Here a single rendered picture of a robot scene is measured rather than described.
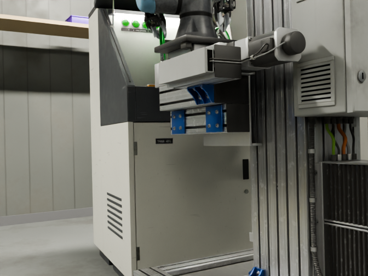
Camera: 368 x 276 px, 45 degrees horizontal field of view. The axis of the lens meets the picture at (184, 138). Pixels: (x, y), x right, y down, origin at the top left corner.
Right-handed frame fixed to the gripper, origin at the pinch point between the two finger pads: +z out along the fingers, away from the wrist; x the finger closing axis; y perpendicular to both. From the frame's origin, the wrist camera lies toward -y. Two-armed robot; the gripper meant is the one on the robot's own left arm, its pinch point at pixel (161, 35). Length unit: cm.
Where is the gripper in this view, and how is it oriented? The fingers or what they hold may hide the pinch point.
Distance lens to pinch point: 223.3
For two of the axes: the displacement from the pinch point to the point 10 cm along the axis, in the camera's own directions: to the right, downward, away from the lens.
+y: 0.1, 6.7, -7.4
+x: 9.5, -2.4, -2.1
